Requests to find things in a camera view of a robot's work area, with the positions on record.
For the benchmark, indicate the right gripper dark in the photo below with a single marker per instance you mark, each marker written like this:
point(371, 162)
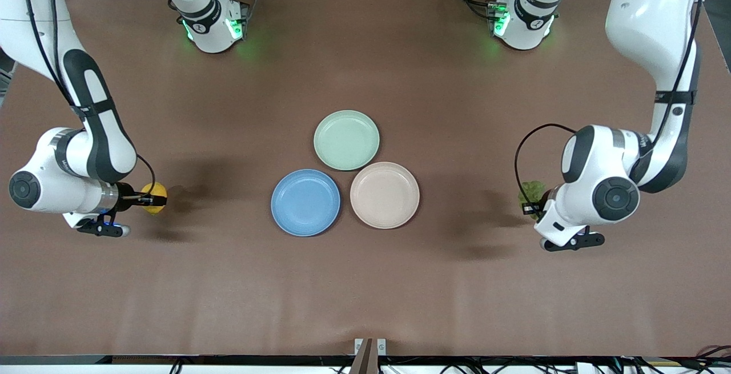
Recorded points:
point(128, 196)

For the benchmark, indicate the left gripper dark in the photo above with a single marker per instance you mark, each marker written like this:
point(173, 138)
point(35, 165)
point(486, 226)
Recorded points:
point(535, 208)

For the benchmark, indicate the yellow lemon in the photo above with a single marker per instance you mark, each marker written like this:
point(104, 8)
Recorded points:
point(154, 210)

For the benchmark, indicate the green lettuce leaf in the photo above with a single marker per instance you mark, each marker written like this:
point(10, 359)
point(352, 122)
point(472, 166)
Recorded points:
point(531, 191)

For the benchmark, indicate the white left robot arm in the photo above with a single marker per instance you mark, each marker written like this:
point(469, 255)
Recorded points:
point(651, 20)

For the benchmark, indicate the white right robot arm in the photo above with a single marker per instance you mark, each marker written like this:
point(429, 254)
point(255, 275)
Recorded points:
point(91, 134)

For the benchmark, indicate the beige round plate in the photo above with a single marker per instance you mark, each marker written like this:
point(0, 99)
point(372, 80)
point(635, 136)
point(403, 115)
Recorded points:
point(384, 195)

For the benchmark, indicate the blue round plate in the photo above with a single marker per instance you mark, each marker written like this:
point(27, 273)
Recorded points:
point(305, 202)

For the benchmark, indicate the pale green round plate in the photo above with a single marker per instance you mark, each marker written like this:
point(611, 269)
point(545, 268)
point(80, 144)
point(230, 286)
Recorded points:
point(346, 140)

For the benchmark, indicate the metal bracket with brown post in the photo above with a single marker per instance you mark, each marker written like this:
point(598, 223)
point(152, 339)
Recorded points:
point(368, 357)

